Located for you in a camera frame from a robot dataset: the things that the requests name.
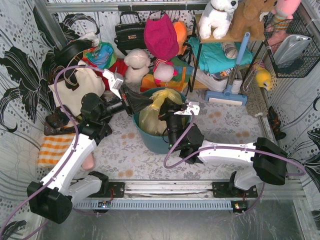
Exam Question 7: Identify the yellow plastic trash bag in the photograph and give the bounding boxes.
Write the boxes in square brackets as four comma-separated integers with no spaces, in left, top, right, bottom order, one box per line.
[138,88,183,136]

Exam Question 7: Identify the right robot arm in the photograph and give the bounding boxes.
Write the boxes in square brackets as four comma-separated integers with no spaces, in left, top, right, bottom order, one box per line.
[158,97,287,192]

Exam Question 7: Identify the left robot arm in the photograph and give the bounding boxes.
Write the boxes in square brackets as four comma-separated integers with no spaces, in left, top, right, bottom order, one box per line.
[26,85,153,224]

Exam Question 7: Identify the teal plastic trash bin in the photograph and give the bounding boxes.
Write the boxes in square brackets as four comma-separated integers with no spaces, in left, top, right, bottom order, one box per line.
[132,87,191,155]

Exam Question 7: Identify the cream canvas tote bag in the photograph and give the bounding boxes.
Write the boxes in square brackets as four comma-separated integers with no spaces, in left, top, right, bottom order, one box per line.
[48,60,106,117]

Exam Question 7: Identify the magenta hanging cloth bag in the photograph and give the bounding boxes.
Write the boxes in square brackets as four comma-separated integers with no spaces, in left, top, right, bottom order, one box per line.
[143,13,179,60]

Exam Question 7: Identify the brown patterned bag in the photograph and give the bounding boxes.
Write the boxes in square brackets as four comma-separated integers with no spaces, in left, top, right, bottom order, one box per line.
[43,106,76,136]

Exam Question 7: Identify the pink white plush doll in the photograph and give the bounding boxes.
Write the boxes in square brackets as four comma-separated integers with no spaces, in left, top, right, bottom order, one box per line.
[153,58,178,84]

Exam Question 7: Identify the red cloth in basket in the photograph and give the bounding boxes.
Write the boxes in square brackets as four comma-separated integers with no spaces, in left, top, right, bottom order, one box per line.
[94,59,128,91]

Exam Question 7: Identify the white fluffy sheep plush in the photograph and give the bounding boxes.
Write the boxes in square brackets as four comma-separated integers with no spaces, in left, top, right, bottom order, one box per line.
[124,48,151,84]

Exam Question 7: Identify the white sneaker on shelf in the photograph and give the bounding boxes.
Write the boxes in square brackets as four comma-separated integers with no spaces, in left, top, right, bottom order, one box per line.
[195,69,243,94]

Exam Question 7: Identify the black leather handbag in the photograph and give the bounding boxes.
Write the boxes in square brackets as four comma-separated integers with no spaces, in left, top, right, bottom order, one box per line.
[114,11,147,56]

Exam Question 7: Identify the teal folded cloth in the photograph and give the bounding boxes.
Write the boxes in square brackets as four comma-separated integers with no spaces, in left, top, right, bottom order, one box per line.
[188,37,253,74]

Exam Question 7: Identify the black metal shelf rack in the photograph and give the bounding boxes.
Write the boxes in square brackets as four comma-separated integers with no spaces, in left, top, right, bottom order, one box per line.
[187,13,267,92]

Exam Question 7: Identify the orange plush toy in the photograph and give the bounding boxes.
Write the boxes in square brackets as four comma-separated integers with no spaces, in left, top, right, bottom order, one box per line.
[173,21,188,55]

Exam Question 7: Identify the orange checkered cloth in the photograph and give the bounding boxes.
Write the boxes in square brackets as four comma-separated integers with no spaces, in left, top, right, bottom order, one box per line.
[37,133,76,168]

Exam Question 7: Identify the grey chenille duster mop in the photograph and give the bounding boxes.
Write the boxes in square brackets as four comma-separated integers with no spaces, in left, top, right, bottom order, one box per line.
[242,73,275,142]

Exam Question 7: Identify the white dog plush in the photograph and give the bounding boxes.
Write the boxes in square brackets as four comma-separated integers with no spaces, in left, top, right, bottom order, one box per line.
[199,0,239,40]

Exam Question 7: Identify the yellow duck plush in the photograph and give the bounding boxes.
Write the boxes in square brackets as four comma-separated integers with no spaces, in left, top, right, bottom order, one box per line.
[252,61,272,91]

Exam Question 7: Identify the black orange patterned item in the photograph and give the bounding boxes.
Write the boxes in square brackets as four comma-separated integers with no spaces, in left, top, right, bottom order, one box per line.
[267,106,287,141]

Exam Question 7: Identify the brown teddy bear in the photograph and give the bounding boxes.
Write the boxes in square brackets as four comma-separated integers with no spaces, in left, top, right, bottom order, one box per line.
[230,0,277,40]

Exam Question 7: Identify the silver pouch in basket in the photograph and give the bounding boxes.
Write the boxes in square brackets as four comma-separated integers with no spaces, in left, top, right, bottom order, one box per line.
[273,34,312,65]

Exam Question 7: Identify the pink plush on shelf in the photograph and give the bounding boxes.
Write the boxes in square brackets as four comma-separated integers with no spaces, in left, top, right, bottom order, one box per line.
[266,0,301,31]

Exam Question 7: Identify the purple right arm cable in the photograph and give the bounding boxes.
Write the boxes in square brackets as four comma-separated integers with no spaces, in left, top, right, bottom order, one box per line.
[163,109,307,177]

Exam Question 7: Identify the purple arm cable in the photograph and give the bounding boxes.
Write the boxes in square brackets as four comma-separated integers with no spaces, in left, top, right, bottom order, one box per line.
[163,109,307,177]
[0,65,106,240]

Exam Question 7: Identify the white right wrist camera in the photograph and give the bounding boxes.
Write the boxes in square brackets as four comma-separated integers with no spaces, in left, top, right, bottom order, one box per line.
[173,101,200,116]

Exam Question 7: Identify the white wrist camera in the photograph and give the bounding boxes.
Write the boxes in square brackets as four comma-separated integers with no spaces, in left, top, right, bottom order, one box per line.
[102,69,124,99]
[173,101,200,116]

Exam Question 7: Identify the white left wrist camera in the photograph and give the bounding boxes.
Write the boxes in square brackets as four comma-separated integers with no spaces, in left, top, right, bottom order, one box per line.
[102,69,124,99]

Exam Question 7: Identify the blue handled floor sweeper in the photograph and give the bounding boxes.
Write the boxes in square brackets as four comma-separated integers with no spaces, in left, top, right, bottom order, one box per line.
[204,31,251,106]

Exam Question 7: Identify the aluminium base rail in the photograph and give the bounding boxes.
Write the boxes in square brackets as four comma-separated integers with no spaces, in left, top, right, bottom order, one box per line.
[57,178,261,211]

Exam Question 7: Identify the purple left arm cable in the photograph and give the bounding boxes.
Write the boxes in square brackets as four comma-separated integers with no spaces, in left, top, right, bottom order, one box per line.
[0,65,106,240]

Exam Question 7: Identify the black wire basket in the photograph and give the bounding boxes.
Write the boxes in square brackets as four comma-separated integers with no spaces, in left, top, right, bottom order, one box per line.
[264,12,320,79]

